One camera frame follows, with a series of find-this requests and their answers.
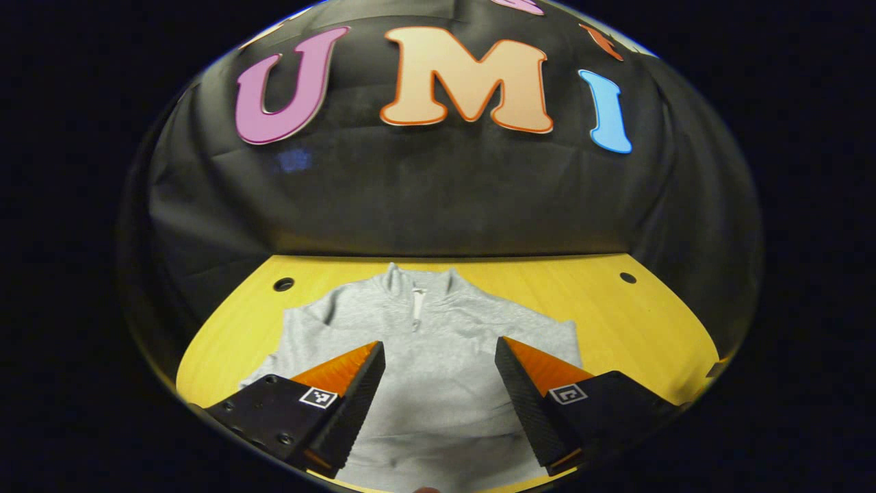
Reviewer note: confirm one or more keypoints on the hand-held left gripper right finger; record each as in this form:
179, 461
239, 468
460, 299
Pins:
534, 418

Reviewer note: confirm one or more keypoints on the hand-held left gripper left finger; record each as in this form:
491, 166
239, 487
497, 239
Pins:
352, 418

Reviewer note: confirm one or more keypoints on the grey zip-neck sweater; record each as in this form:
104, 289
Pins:
445, 329

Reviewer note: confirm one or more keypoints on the black backdrop cloth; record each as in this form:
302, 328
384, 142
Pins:
445, 192

